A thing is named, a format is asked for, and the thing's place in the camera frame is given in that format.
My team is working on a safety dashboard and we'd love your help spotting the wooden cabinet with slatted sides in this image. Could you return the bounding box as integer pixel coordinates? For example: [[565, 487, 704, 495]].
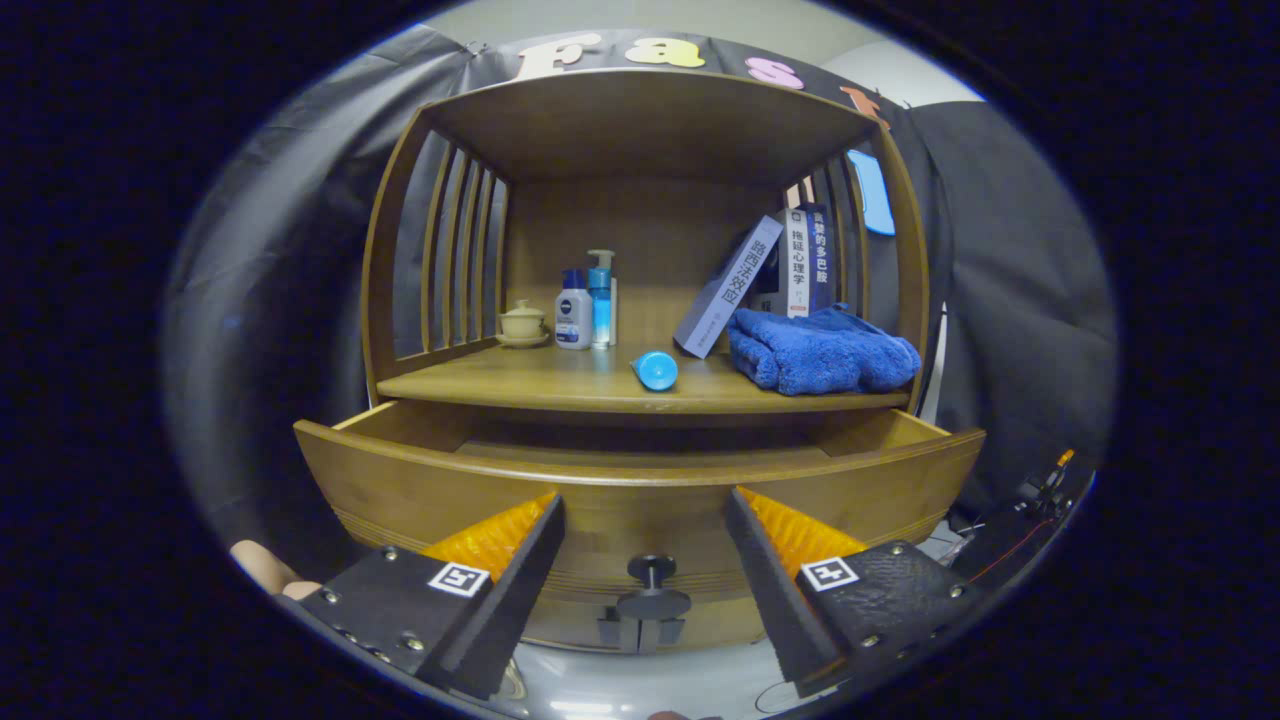
[[293, 65, 986, 656]]

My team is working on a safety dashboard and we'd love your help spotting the wooden drawer with black knob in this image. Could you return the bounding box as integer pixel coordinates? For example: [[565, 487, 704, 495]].
[[293, 400, 986, 651]]

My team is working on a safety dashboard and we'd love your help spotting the blue folded towel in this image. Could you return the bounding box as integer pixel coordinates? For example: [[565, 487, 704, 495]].
[[727, 305, 922, 396]]

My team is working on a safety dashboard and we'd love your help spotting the black and orange device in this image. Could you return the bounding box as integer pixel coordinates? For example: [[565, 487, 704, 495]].
[[1010, 448, 1079, 521]]

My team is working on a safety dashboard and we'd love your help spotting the grey leaning book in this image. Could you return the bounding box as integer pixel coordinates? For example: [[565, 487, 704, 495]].
[[673, 215, 784, 359]]

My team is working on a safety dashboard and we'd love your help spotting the black backdrop cloth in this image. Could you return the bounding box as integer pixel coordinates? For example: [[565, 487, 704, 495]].
[[160, 25, 1119, 561]]

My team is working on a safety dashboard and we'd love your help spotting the wooden cabinet door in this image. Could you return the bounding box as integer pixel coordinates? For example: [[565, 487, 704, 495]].
[[525, 605, 641, 653], [640, 600, 769, 651]]

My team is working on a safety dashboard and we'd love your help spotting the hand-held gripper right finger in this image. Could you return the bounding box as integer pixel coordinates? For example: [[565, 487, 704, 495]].
[[725, 487, 986, 699]]

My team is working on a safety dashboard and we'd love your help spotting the white lotion bottle blue cap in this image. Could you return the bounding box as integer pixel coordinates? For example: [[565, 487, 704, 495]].
[[555, 268, 594, 351]]

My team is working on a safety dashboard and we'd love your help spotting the dark blue spine book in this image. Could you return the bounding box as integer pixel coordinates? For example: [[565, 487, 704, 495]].
[[808, 203, 836, 313]]

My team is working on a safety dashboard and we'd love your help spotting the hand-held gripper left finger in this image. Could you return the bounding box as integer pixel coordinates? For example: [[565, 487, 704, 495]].
[[300, 490, 567, 701]]

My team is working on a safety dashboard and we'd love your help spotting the blue pump bottle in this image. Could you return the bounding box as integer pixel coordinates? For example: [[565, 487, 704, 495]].
[[587, 249, 619, 349]]

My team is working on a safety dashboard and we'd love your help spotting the white spine book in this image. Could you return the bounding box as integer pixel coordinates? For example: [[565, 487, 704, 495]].
[[785, 208, 813, 319]]

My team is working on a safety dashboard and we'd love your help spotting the blue and white cream tube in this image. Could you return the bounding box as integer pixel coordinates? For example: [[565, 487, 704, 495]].
[[630, 351, 680, 392]]

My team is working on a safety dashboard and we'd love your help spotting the beige lidded teacup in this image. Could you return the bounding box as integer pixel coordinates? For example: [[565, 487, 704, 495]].
[[495, 299, 551, 348]]

